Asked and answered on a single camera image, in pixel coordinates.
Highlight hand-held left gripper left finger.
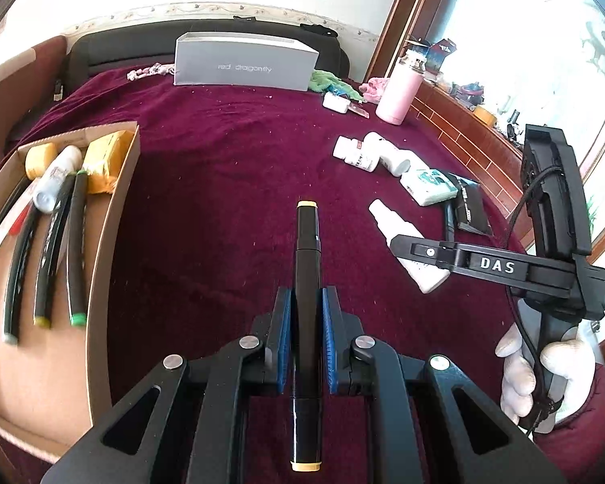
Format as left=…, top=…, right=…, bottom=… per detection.
left=40, top=286, right=293, bottom=484

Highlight pink cloth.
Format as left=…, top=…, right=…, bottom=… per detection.
left=359, top=77, right=393, bottom=102

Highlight person's right hand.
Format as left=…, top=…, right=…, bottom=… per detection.
left=497, top=323, right=598, bottom=424

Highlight black packet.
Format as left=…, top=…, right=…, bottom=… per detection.
left=446, top=174, right=494, bottom=236

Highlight black marker purple caps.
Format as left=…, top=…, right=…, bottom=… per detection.
left=0, top=179, right=31, bottom=258

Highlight yellow tape roll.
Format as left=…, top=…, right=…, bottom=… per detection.
left=24, top=142, right=58, bottom=181

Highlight white spray bottle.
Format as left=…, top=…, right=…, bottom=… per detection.
left=368, top=199, right=452, bottom=294

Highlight white red pen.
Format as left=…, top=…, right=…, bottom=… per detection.
left=0, top=204, right=33, bottom=258

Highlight yellow packet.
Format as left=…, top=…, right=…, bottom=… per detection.
left=83, top=131, right=134, bottom=195

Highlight black marker pale yellow caps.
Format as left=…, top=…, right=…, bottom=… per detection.
left=288, top=200, right=326, bottom=474

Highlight white labelled bottle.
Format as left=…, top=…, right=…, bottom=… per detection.
left=33, top=145, right=83, bottom=213

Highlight pink bottle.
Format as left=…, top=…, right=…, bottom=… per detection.
left=376, top=43, right=429, bottom=125

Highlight green white tissue packet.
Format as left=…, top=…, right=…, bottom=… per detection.
left=401, top=168, right=459, bottom=207

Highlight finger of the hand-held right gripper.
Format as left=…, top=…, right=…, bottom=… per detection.
left=390, top=234, right=468, bottom=278

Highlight wooden window sill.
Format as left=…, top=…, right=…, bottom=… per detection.
left=413, top=78, right=605, bottom=359

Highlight thin black marker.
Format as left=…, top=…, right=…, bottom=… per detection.
left=442, top=196, right=457, bottom=244

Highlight black marker yellow cap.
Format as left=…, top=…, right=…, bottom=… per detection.
left=33, top=174, right=76, bottom=328

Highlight grey shoe box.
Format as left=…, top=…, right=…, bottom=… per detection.
left=174, top=31, right=319, bottom=92

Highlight brown armchair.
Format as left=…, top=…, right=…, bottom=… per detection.
left=0, top=35, right=69, bottom=197

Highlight wooden window frame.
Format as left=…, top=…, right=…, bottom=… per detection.
left=365, top=0, right=605, bottom=273

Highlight black marker green cap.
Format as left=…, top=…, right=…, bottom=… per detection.
left=67, top=170, right=89, bottom=328

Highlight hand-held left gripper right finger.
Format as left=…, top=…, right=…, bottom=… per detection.
left=321, top=286, right=568, bottom=484

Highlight small white pill bottle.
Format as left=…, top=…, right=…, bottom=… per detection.
left=333, top=135, right=366, bottom=159

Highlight maroon blanket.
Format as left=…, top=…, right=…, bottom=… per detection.
left=0, top=68, right=605, bottom=484

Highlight cardboard box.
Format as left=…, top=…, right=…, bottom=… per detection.
left=0, top=121, right=141, bottom=457

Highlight black leather sofa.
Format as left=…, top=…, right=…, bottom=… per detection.
left=7, top=19, right=352, bottom=157

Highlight black braided cable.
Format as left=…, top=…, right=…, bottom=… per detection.
left=504, top=164, right=560, bottom=434

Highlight pink bead string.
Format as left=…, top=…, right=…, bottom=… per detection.
left=127, top=62, right=176, bottom=81

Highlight black marker grey cap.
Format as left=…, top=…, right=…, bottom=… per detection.
left=2, top=207, right=41, bottom=346

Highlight blue red carton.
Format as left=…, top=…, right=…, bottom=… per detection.
left=426, top=38, right=457, bottom=69

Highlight green cloth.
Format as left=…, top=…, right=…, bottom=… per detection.
left=309, top=69, right=364, bottom=102

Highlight white charger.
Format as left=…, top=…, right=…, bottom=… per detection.
left=323, top=92, right=350, bottom=114

